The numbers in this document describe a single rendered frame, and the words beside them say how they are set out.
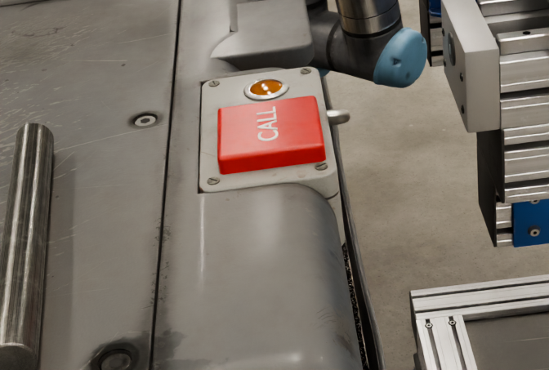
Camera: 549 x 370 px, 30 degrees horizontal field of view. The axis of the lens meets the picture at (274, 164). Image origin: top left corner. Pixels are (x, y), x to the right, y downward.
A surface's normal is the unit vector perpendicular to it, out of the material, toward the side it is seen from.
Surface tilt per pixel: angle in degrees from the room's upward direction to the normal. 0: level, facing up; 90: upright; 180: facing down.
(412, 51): 90
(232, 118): 0
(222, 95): 0
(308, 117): 0
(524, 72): 90
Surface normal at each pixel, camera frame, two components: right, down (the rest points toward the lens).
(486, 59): 0.03, 0.53
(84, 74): -0.13, -0.84
